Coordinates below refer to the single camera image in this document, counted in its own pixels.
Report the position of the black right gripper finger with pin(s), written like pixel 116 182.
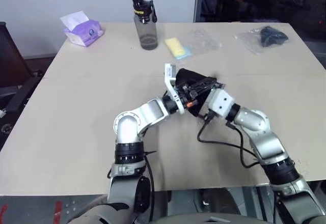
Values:
pixel 203 82

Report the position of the purple tissue pack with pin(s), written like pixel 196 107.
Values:
pixel 85 31

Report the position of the black office chair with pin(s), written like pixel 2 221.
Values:
pixel 11 63

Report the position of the grey water bottle black cap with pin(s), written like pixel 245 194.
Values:
pixel 147 30

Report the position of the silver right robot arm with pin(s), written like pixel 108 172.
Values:
pixel 257 122

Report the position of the yellow sponge in wrapper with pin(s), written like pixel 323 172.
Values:
pixel 175 46

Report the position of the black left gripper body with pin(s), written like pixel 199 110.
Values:
pixel 185 96

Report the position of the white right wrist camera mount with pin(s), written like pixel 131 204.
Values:
pixel 221 104

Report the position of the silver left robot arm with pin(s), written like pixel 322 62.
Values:
pixel 149 112

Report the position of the empty clear plastic bag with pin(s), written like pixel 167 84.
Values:
pixel 203 42

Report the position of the black folded fabric item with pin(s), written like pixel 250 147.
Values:
pixel 271 36

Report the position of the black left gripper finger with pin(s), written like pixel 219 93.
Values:
pixel 191 89

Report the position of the white window frame post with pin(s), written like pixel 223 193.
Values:
pixel 196 0

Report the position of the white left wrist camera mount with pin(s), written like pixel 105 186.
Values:
pixel 171 87

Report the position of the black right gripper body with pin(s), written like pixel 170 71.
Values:
pixel 217 85

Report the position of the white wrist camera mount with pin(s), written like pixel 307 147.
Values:
pixel 221 104
pixel 171 87

